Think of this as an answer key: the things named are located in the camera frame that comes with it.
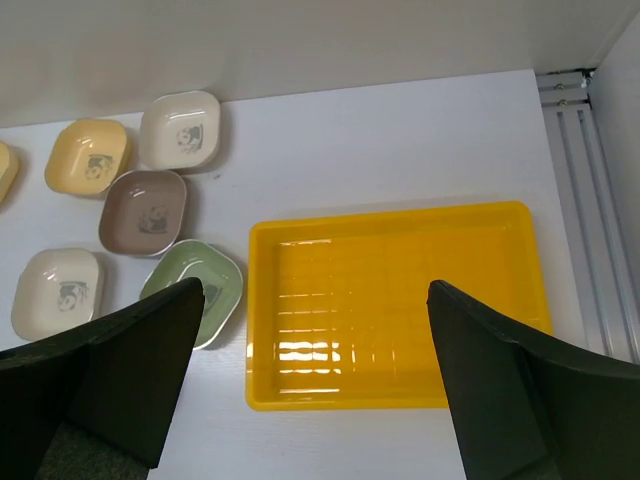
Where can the brown panda plate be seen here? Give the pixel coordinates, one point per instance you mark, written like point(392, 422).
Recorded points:
point(143, 213)

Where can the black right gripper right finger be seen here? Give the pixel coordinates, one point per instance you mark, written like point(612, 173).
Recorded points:
point(526, 405)

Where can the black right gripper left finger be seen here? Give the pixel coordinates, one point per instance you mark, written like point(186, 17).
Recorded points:
point(97, 401)

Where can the cream panda plate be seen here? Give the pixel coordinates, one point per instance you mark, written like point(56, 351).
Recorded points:
point(180, 131)
point(58, 290)

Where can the green panda plate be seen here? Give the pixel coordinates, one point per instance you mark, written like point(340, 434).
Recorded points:
point(221, 280)

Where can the cream panda plate back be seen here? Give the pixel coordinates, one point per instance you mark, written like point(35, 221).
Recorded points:
point(180, 131)

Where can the yellow panda plate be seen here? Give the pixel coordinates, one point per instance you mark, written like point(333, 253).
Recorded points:
point(87, 157)

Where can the aluminium rail right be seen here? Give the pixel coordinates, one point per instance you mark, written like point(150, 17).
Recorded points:
point(610, 312)

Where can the cream panda plate front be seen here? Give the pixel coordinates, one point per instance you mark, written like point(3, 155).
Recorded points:
point(58, 290)

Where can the yellow plate at edge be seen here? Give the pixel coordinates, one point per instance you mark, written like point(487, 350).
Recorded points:
point(9, 168)

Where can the yellow plastic bin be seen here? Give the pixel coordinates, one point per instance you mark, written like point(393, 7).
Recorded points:
point(337, 306)

